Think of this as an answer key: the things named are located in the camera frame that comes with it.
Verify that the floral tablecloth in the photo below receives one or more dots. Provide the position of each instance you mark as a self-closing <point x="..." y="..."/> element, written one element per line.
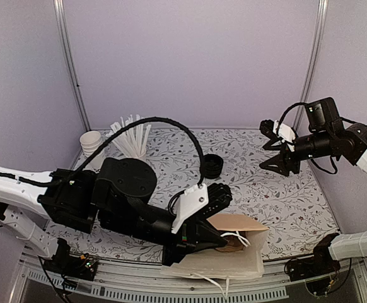
<point x="293" y="208"/>

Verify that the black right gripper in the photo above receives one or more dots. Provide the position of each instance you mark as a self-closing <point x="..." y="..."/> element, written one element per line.
<point x="282" y="160"/>

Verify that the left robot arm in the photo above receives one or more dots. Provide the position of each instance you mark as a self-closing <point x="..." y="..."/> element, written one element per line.
<point x="118" y="197"/>

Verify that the brown paper bag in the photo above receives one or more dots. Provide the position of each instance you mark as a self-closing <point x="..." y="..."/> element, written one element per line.
<point x="239" y="259"/>

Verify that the brown cardboard cup carrier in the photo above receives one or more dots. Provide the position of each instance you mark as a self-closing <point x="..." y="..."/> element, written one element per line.
<point x="233" y="245"/>

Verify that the left aluminium frame post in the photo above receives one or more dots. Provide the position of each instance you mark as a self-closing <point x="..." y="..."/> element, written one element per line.
<point x="68" y="56"/>

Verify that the stack of black cup lids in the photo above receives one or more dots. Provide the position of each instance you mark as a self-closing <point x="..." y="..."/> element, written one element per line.
<point x="213" y="166"/>

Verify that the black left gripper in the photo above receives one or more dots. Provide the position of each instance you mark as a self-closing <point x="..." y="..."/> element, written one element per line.
<point x="197" y="234"/>

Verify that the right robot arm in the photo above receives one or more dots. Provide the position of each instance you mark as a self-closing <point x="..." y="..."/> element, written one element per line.
<point x="330" y="136"/>

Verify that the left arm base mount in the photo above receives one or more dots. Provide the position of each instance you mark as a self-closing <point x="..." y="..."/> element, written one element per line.
<point x="83" y="267"/>

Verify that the aluminium front rail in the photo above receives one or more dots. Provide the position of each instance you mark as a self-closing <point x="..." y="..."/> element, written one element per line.
<point x="128" y="281"/>

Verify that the stack of white paper cups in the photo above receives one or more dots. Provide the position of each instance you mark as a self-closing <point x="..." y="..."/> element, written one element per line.
<point x="90" y="141"/>

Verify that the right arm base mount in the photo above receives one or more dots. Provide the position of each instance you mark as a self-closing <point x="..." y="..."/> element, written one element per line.
<point x="318" y="264"/>

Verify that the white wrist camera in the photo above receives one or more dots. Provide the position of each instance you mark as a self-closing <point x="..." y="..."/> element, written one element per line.
<point x="269" y="127"/>
<point x="201" y="201"/>

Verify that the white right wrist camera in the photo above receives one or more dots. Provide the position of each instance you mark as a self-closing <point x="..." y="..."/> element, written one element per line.
<point x="269" y="127"/>

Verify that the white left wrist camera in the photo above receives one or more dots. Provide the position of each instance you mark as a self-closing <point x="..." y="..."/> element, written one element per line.
<point x="201" y="201"/>

